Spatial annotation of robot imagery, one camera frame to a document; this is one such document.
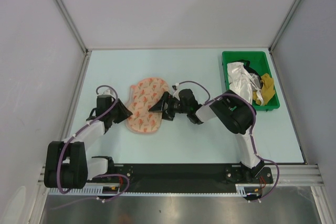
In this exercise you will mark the green plastic bin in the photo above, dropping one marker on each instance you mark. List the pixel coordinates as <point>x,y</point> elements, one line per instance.
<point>258,61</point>

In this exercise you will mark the grey black bra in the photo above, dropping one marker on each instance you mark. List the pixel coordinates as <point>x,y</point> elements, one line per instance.
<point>254,74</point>

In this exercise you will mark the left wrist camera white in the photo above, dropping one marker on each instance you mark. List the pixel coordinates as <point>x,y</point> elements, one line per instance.
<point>107,93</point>

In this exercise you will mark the pink floral mesh laundry bag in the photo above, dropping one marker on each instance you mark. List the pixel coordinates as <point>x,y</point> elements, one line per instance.
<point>144,95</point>

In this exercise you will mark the white slotted cable duct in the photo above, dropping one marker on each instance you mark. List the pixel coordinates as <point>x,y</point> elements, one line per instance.
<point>102,190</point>

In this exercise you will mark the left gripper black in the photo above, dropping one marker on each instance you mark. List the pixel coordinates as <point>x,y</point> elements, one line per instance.
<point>124,113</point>

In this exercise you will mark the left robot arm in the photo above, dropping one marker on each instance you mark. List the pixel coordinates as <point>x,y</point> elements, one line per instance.
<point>67,165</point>

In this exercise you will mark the aluminium front frame rail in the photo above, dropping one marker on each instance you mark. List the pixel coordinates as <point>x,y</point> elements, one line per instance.
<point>296,174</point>

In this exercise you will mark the right aluminium frame post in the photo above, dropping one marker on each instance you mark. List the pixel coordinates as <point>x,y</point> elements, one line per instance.
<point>289,16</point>

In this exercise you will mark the white satin bra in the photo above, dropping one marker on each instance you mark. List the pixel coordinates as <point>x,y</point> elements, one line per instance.
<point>240,81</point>

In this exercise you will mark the left aluminium frame post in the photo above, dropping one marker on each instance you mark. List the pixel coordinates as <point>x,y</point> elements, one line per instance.
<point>71,25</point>

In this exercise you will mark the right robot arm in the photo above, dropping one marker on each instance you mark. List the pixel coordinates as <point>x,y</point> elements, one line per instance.
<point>235,113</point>

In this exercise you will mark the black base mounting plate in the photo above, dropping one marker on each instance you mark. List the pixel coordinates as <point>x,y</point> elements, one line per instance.
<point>184,185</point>

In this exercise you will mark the mustard yellow garment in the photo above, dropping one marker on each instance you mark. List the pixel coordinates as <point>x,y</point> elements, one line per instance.
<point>263,95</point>

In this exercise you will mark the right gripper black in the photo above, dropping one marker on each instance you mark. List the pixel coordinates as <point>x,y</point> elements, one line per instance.
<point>168,114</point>

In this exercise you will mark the aluminium frame post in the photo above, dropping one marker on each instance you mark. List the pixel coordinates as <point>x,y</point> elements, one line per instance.
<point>71,25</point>
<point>289,16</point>

